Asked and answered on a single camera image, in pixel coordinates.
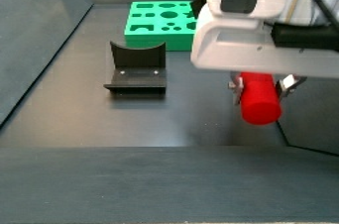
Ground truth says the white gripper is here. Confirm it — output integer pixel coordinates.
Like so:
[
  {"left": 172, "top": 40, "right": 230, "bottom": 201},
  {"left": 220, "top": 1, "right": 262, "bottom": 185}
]
[{"left": 190, "top": 0, "right": 339, "bottom": 105}]

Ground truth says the red cylinder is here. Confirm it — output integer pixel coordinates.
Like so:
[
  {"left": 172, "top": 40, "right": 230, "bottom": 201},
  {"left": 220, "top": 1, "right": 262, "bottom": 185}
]
[{"left": 240, "top": 72, "right": 281, "bottom": 125}]

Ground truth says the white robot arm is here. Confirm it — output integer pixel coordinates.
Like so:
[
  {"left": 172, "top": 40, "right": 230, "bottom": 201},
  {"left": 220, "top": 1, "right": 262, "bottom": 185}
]
[{"left": 190, "top": 0, "right": 339, "bottom": 100}]

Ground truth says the black curved holder stand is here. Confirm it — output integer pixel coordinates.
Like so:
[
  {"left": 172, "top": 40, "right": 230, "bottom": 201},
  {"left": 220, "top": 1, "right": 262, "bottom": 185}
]
[{"left": 102, "top": 42, "right": 166, "bottom": 96}]

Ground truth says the green shape sorter block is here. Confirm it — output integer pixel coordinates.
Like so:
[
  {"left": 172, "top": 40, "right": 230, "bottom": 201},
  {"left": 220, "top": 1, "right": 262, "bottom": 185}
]
[{"left": 124, "top": 1, "right": 196, "bottom": 52}]

